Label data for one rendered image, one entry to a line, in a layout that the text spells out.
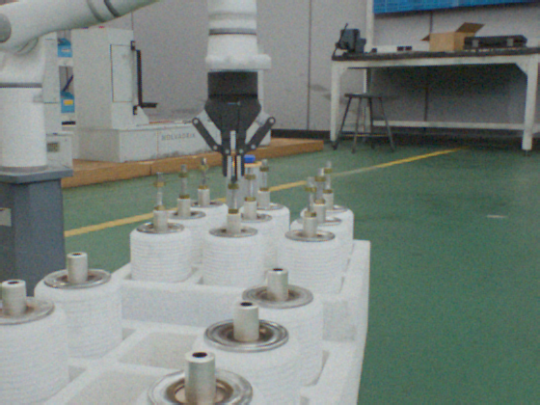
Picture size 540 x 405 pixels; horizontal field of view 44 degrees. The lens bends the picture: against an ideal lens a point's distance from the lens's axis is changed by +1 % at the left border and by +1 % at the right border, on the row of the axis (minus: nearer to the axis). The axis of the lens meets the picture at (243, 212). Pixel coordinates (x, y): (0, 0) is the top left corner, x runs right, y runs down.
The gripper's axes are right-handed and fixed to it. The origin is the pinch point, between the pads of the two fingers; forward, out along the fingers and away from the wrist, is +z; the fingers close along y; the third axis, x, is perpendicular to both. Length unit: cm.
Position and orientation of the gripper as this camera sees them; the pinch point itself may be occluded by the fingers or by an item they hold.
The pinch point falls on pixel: (232, 167)
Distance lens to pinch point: 99.8
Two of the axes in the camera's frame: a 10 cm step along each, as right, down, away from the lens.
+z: 0.0, 9.8, 1.8
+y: -9.9, 0.3, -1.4
